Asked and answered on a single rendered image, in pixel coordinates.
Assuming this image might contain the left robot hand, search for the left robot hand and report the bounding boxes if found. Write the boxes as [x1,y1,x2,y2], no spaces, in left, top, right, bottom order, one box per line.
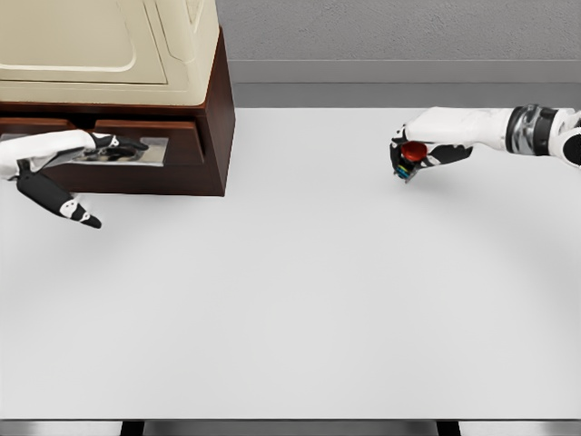
[0,129,150,230]

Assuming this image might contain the brown drawer with metal handle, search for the brown drawer with metal handle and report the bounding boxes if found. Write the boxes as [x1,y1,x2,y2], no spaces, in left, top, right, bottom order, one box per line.
[0,115,206,170]

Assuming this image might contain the switch with red button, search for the switch with red button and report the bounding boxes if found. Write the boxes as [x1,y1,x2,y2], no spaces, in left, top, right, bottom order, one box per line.
[393,140,428,184]

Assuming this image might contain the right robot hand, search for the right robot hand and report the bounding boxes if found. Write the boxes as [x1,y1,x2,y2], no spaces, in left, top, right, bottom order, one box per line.
[389,106,478,184]

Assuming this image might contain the brown cabinet with cream top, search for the brown cabinet with cream top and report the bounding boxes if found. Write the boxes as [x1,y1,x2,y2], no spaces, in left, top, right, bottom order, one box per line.
[0,0,237,198]

